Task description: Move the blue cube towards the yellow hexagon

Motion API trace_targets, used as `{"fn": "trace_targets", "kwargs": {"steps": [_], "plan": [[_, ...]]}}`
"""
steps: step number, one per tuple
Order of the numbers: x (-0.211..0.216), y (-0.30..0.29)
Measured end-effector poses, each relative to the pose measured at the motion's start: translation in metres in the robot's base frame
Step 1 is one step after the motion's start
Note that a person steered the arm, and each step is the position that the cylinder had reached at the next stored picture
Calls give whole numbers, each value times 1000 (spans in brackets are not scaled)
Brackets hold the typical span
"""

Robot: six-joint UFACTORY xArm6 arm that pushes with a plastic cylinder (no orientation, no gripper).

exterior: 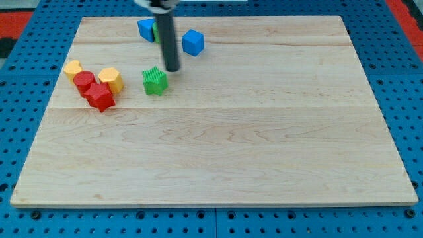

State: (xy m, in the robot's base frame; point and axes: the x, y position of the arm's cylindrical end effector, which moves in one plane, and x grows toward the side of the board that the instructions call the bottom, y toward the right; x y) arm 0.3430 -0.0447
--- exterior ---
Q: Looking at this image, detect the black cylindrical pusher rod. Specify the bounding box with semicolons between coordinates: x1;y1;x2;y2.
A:
154;11;180;72

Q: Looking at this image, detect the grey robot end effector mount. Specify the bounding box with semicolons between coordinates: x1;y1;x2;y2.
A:
134;0;180;14

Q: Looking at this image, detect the blue cube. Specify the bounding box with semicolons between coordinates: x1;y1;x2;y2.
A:
182;29;204;56

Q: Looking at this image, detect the yellow hexagon block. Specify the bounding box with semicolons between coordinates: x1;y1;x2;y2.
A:
98;67;124;94

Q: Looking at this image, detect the green block behind rod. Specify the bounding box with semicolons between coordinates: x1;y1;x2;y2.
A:
152;22;161;44

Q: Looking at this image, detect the blue block behind rod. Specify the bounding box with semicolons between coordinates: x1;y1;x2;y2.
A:
137;19;155;42

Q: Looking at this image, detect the green star block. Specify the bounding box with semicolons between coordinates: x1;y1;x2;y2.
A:
142;66;168;96

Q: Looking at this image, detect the red star block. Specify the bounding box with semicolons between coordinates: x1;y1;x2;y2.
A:
84;83;116;112

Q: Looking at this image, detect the red cylinder block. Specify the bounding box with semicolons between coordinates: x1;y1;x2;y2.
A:
73;71;96;97

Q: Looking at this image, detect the yellow heart block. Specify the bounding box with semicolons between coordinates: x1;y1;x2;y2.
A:
63;59;83;84

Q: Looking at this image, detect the light wooden board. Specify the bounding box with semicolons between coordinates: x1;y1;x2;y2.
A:
11;16;418;208

